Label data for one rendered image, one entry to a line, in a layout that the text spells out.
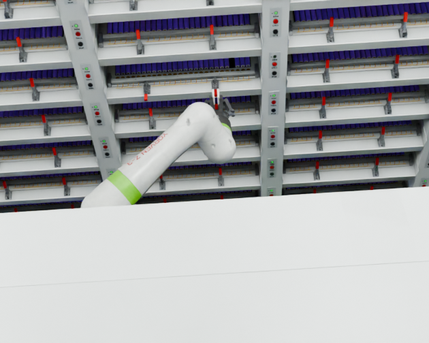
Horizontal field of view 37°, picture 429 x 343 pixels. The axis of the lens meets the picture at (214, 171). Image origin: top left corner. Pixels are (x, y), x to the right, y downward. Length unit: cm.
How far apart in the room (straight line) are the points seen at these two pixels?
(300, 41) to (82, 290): 167
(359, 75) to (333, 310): 178
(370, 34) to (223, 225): 161
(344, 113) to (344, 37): 38
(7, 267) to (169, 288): 25
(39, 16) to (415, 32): 135
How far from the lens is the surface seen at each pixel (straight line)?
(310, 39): 244
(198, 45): 242
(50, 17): 236
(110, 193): 196
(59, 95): 260
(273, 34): 237
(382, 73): 262
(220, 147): 209
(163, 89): 254
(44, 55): 250
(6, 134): 279
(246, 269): 93
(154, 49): 242
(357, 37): 247
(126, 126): 268
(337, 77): 257
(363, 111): 272
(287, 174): 294
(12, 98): 265
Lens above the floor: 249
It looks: 47 degrees down
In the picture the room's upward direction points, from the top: 4 degrees counter-clockwise
